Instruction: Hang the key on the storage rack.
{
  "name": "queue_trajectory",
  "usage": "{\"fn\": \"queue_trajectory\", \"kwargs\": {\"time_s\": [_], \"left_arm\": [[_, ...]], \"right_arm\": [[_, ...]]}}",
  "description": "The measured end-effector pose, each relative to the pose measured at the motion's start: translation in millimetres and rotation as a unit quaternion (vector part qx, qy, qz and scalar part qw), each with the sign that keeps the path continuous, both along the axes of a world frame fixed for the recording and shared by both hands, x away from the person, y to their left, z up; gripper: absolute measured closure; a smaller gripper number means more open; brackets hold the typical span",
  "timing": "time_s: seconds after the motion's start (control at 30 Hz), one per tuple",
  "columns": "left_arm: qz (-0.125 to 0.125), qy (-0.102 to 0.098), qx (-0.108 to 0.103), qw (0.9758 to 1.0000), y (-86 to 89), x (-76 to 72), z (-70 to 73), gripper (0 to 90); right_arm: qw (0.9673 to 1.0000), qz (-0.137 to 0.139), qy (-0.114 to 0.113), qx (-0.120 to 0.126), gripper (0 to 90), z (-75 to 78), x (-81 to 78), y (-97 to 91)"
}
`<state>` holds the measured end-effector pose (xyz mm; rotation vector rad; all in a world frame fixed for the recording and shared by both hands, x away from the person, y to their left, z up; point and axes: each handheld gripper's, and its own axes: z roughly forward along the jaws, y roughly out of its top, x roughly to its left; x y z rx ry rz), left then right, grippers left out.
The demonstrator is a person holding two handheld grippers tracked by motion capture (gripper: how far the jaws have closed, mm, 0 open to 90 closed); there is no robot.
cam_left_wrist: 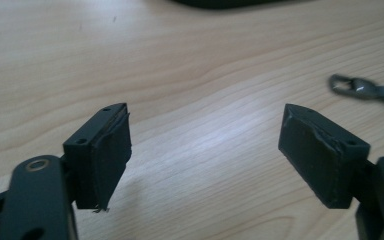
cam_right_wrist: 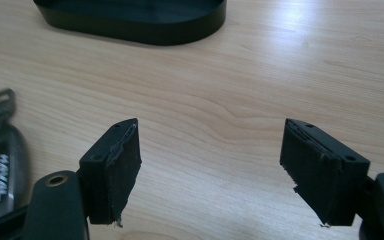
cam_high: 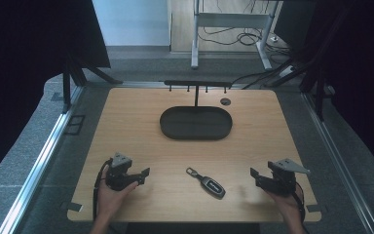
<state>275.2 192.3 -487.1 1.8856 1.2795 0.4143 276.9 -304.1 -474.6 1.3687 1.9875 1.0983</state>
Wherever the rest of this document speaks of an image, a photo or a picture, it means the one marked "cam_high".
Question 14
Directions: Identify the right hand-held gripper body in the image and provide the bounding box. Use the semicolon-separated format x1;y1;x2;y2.
267;157;312;198

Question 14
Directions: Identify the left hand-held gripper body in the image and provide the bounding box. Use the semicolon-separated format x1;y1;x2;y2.
104;151;134;192

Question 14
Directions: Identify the black car key fob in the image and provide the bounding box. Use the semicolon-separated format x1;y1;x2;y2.
185;166;227;200

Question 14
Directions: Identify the black key rack with tray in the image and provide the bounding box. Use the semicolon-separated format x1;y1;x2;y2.
159;79;234;141

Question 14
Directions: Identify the person's left hand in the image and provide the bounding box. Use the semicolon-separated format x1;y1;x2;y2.
95;176;140;222

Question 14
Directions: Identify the person's right hand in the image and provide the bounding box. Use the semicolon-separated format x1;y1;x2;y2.
265;188;305;222

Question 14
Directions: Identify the black metal stand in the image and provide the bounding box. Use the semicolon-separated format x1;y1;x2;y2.
267;48;326;122
61;53;124;115

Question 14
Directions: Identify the black curtain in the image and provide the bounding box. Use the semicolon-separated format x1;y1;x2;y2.
0;0;112;190
273;0;374;182

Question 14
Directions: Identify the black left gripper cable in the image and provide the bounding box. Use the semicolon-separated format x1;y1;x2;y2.
92;157;115;222

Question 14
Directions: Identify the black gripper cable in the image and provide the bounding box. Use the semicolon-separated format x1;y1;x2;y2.
92;157;115;222
291;180;308;226

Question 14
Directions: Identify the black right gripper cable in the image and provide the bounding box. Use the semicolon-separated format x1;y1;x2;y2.
291;180;308;226

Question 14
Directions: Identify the aluminium rail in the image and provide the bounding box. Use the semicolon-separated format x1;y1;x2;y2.
0;85;86;234
299;92;374;234

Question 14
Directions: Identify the black floor cable bundle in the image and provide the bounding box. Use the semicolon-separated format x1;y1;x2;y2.
197;24;294;57

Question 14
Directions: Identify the white metal desk frame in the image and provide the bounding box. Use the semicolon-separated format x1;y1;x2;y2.
190;0;280;71

